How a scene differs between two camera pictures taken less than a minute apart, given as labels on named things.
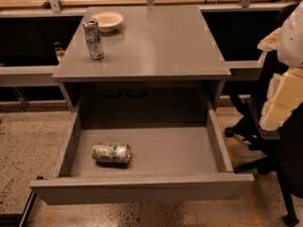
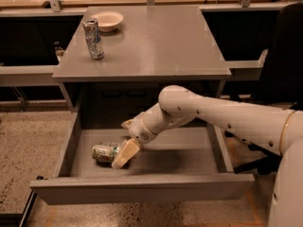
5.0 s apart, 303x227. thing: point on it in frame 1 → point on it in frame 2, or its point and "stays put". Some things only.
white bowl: x=108 y=21 stays put
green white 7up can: x=112 y=153 stays put
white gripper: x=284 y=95 → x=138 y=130
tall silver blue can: x=94 y=39 stays put
